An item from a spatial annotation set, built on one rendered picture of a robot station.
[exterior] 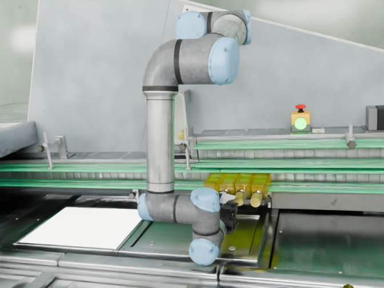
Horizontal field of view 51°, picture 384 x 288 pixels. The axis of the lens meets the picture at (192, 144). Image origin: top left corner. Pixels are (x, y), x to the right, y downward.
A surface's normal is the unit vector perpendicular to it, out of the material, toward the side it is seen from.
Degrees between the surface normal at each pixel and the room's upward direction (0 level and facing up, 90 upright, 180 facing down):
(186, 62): 5
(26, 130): 90
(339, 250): 90
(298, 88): 0
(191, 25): 7
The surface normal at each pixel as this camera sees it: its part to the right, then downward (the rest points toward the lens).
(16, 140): 0.96, -0.01
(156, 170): -0.15, 0.10
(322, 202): -0.28, 0.27
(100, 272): -0.09, -0.96
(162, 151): 0.19, 0.10
